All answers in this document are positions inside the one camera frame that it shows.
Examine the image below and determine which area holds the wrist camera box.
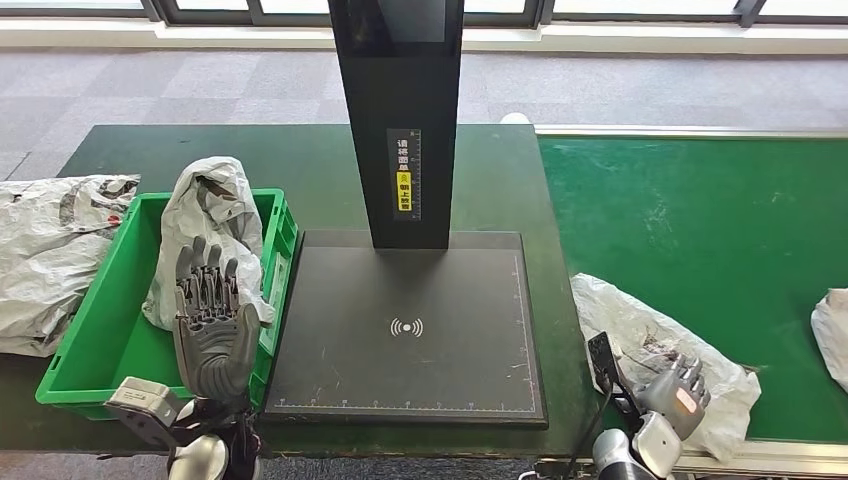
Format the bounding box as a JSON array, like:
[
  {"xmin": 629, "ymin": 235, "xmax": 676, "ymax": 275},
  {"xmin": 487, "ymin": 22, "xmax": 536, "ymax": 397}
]
[
  {"xmin": 586, "ymin": 331, "xmax": 647, "ymax": 432},
  {"xmin": 104, "ymin": 376, "xmax": 190, "ymax": 452}
]

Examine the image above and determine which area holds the aluminium conveyor frame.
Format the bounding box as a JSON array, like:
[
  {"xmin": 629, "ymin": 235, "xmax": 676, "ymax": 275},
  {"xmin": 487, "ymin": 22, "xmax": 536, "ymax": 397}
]
[{"xmin": 533, "ymin": 125, "xmax": 848, "ymax": 480}]

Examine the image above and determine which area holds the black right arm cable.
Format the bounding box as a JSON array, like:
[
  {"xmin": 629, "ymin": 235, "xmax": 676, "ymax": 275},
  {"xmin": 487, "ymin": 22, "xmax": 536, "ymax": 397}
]
[{"xmin": 563, "ymin": 387, "xmax": 614, "ymax": 480}]

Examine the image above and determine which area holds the green plastic crate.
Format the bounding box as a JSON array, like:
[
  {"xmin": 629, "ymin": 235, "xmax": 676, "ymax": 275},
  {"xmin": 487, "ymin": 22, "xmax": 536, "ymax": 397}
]
[{"xmin": 34, "ymin": 188, "xmax": 299, "ymax": 422}]

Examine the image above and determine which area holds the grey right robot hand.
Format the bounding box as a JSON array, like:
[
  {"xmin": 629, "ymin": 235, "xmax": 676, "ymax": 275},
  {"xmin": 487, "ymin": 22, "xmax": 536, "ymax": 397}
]
[{"xmin": 634, "ymin": 354, "xmax": 712, "ymax": 442}]

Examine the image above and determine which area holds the white window sill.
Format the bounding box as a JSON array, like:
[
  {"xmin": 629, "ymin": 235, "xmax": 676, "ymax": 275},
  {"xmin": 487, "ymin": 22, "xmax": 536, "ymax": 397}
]
[{"xmin": 0, "ymin": 11, "xmax": 848, "ymax": 56}]

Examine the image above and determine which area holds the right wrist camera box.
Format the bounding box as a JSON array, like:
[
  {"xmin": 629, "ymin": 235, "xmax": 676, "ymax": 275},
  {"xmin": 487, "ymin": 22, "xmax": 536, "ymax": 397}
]
[{"xmin": 586, "ymin": 331, "xmax": 647, "ymax": 432}]

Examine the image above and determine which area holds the dark green table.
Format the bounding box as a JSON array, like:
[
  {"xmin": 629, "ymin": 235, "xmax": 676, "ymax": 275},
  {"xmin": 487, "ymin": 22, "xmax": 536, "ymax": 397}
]
[{"xmin": 0, "ymin": 123, "xmax": 601, "ymax": 458}]

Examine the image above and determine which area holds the black inbound scanning machine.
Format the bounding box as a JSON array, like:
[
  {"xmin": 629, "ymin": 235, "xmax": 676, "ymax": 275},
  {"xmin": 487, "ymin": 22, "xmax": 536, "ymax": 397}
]
[{"xmin": 261, "ymin": 0, "xmax": 550, "ymax": 431}]

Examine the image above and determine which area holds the grey parcel bag red print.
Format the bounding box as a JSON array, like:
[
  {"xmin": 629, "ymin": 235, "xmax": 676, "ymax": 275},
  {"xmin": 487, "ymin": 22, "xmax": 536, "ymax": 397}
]
[{"xmin": 140, "ymin": 156, "xmax": 276, "ymax": 333}]

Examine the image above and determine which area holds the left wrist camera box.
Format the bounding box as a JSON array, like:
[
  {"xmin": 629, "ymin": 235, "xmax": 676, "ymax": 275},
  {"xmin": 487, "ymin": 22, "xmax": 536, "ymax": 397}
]
[{"xmin": 104, "ymin": 376, "xmax": 190, "ymax": 452}]

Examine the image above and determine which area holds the grey parcel bag red splash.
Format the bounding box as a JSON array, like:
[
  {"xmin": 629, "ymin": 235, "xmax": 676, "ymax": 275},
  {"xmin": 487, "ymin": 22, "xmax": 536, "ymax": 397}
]
[{"xmin": 810, "ymin": 288, "xmax": 848, "ymax": 395}]

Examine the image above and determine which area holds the plain grey parcel bag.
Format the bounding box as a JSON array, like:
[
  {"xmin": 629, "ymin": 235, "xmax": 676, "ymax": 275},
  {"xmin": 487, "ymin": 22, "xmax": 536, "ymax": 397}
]
[{"xmin": 569, "ymin": 272, "xmax": 763, "ymax": 464}]

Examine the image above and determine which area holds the green conveyor belt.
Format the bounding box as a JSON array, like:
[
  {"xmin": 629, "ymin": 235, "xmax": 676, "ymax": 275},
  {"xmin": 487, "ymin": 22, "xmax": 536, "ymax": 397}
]
[{"xmin": 537, "ymin": 135, "xmax": 848, "ymax": 445}]

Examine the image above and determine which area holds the crumpled grey parcel bag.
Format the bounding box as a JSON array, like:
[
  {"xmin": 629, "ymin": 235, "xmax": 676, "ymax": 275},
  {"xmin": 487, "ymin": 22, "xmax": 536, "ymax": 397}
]
[{"xmin": 0, "ymin": 174, "xmax": 142, "ymax": 359}]

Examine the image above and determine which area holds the dark window frame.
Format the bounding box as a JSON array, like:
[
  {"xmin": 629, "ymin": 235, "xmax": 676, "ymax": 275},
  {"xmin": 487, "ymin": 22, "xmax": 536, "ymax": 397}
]
[{"xmin": 0, "ymin": 0, "xmax": 848, "ymax": 28}]

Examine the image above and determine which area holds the black yellow ruler label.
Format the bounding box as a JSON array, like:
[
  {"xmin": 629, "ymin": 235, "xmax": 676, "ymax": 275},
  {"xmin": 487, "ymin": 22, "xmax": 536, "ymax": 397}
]
[{"xmin": 386, "ymin": 128, "xmax": 423, "ymax": 222}]

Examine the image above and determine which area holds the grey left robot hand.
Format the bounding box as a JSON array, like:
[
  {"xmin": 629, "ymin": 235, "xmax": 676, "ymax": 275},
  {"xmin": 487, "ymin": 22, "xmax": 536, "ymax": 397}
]
[{"xmin": 172, "ymin": 236, "xmax": 262, "ymax": 405}]

